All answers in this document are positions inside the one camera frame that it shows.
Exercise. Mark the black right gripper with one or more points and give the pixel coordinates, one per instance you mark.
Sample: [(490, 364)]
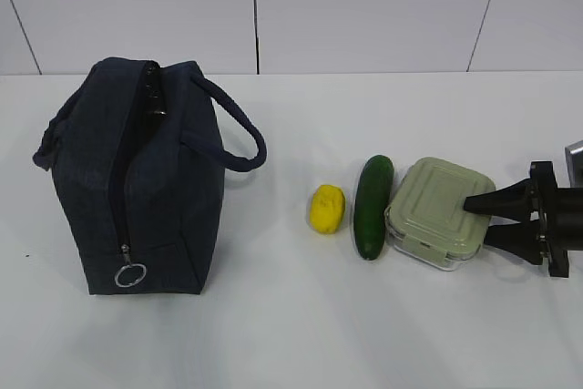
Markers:
[(560, 217)]

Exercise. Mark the glass container with green lid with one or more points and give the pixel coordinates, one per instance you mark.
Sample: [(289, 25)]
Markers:
[(426, 217)]

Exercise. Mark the green cucumber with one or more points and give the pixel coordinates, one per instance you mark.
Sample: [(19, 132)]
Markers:
[(372, 197)]

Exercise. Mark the yellow lemon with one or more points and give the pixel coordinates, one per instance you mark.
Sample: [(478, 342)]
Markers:
[(327, 209)]

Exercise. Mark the navy blue lunch bag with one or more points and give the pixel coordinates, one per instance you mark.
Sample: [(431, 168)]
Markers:
[(138, 156)]

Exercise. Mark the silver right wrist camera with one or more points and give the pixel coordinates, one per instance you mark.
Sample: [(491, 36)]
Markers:
[(574, 163)]

